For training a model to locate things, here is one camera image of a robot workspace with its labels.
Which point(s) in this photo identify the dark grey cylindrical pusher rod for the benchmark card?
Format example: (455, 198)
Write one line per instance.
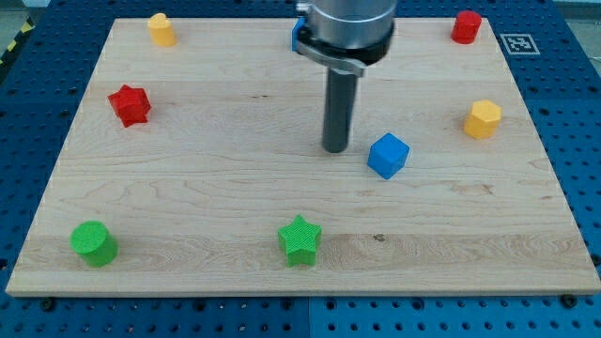
(340, 95)

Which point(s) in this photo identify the blue cube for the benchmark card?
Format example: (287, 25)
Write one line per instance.
(388, 155)

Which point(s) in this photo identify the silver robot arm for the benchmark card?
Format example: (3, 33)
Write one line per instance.
(345, 37)

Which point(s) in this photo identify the red cylinder block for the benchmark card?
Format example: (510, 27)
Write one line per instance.
(466, 27)

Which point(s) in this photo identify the yellow hexagon block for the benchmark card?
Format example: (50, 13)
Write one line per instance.
(483, 119)

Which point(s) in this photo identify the green star block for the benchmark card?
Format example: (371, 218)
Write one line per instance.
(300, 240)

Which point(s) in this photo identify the wooden board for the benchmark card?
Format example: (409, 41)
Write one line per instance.
(231, 152)

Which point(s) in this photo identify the white fiducial marker tag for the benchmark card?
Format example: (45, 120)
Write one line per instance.
(519, 44)

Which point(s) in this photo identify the yellow heart block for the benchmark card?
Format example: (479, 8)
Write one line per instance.
(161, 30)

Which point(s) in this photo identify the red star block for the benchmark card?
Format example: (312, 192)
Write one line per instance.
(130, 105)

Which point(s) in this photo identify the green cylinder block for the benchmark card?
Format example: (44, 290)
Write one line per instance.
(93, 242)

